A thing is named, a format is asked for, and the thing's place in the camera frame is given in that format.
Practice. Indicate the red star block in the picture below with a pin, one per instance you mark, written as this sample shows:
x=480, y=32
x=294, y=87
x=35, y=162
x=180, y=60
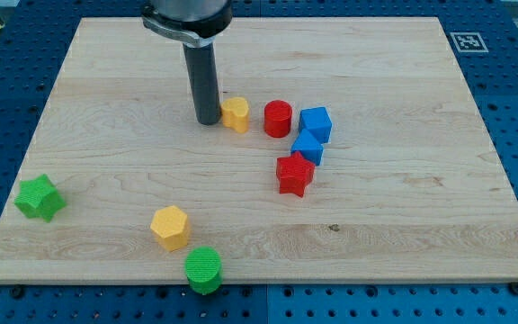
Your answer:
x=294, y=174

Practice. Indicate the yellow heart block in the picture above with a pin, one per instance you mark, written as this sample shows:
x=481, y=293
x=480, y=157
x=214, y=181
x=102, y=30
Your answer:
x=235, y=114

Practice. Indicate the green star block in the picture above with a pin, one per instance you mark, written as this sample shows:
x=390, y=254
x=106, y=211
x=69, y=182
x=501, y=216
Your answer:
x=39, y=198

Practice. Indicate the blue triangular block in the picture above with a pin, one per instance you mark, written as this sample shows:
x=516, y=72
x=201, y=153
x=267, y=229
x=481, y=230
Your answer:
x=308, y=146

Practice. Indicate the red cylinder block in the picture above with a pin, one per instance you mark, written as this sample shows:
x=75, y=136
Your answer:
x=277, y=118

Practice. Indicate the blue cube block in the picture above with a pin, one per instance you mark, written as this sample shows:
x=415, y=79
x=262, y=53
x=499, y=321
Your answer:
x=317, y=121

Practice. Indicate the wooden board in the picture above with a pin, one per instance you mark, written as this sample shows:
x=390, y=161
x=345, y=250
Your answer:
x=410, y=189

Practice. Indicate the yellow hexagon block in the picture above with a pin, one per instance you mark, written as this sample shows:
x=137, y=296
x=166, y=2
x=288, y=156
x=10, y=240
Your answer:
x=171, y=228

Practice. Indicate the green cylinder block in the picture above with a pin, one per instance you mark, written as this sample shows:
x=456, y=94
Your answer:
x=203, y=270

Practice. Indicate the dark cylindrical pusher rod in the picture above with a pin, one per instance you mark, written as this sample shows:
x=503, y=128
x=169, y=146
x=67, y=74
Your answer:
x=200, y=63

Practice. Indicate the white fiducial marker tag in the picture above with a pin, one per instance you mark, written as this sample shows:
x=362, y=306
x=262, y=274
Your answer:
x=468, y=42

